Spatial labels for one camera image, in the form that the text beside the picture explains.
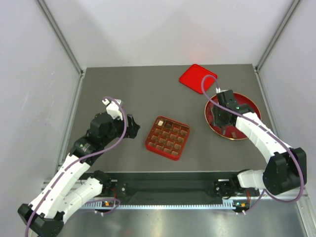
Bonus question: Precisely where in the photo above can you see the metal tongs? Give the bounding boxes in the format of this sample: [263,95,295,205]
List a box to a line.
[210,105,229,135]

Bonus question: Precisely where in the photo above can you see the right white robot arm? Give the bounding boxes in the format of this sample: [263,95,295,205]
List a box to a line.
[211,89,307,196]

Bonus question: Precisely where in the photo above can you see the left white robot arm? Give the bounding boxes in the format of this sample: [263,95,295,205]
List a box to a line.
[18,112,140,237]

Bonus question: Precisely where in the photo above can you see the red chocolate box tray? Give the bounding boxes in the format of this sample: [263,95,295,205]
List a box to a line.
[145,116,190,161]

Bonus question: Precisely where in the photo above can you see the round red plate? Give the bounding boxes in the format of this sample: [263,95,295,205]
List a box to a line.
[204,92,261,140]

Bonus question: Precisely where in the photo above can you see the red square box lid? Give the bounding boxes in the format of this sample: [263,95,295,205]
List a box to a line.
[179,64,218,94]

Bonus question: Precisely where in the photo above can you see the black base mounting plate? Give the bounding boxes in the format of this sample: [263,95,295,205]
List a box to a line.
[107,171,259,204]

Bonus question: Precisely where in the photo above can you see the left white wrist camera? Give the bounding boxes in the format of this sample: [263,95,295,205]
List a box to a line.
[102,98,123,120]

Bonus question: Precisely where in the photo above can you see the aluminium front rail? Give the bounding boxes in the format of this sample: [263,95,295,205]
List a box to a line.
[39,179,309,210]

